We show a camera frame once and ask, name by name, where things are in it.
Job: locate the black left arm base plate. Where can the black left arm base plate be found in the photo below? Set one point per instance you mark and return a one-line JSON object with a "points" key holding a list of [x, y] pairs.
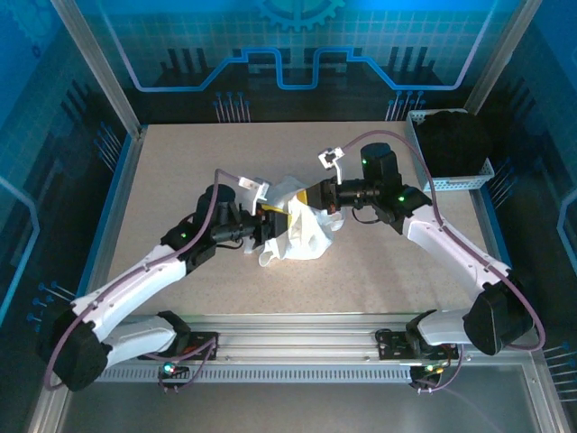
{"points": [[203, 338]]}

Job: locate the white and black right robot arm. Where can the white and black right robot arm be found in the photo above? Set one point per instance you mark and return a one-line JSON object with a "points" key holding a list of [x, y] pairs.
{"points": [[451, 243]]}

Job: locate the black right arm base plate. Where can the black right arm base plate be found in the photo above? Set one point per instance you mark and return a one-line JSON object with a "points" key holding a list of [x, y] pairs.
{"points": [[387, 345]]}

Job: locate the grey metal framed panel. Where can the grey metal framed panel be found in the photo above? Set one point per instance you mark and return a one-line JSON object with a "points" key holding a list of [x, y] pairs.
{"points": [[293, 406]]}

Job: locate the black cloth bundle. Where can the black cloth bundle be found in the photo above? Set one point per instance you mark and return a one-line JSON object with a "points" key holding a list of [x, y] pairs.
{"points": [[453, 144]]}

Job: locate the small LED circuit board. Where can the small LED circuit board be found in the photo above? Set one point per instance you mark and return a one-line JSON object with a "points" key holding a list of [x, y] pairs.
{"points": [[428, 369], [169, 369]]}

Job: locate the grey perforated basket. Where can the grey perforated basket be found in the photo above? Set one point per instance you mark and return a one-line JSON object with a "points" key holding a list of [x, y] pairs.
{"points": [[444, 184]]}

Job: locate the white t-shirt with black print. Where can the white t-shirt with black print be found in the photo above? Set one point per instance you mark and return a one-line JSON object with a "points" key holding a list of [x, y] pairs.
{"points": [[306, 239]]}

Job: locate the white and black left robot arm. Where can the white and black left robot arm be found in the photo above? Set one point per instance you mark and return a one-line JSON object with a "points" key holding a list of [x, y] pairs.
{"points": [[135, 279]]}

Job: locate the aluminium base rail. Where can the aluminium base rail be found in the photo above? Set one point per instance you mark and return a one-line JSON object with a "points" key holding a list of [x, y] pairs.
{"points": [[293, 334]]}

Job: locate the aluminium frame post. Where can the aluminium frame post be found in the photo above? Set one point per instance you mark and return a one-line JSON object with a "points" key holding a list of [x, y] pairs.
{"points": [[505, 54], [99, 67]]}

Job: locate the blue aluminium table side rail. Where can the blue aluminium table side rail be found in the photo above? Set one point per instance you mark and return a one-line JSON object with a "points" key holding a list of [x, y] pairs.
{"points": [[496, 225], [117, 212]]}

